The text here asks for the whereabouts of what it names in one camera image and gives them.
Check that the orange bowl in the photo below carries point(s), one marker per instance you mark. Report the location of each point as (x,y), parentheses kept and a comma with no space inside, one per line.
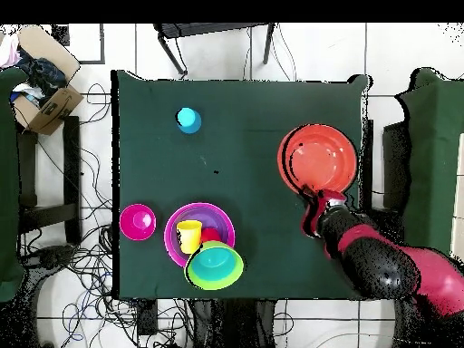
(319,159)

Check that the purple bowl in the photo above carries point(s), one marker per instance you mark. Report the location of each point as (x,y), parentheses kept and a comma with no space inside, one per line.
(217,217)

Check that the green bowl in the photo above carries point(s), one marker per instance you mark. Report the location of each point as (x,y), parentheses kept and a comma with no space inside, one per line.
(232,279)

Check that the red cup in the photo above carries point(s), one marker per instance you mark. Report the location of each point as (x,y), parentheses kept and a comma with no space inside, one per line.
(211,235)

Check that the blue bowl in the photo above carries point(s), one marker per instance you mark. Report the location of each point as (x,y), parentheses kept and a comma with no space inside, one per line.
(212,264)

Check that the yellow cup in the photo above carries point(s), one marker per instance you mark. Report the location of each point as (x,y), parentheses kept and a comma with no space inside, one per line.
(189,235)

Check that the large pink bowl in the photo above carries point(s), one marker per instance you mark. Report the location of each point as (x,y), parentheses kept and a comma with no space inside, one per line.
(168,239)

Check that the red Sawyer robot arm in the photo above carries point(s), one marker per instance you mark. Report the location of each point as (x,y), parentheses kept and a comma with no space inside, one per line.
(380,268)

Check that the dark green tablecloth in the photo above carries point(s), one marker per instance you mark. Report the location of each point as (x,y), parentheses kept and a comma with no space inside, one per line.
(235,152)

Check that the black cabinet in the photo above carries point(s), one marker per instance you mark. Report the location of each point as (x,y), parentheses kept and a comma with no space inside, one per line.
(395,163)

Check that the green-covered side table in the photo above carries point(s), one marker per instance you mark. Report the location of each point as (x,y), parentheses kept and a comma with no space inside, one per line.
(435,145)
(9,181)

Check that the light blue cup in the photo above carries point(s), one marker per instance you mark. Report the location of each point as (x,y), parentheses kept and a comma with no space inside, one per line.
(188,120)

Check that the small crimson bowl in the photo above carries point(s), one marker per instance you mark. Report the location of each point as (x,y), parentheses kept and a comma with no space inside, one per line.
(137,222)

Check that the black caster leg with knob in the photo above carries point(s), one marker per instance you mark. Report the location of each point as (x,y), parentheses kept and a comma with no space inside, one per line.
(50,255)

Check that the cardboard box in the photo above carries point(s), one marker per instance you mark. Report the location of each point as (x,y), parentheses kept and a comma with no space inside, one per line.
(50,108)

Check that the black metal chair frame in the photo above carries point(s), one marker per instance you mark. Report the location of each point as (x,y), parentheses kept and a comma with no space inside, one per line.
(203,29)

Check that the black bench frame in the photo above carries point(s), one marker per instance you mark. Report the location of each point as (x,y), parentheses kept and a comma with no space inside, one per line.
(70,163)

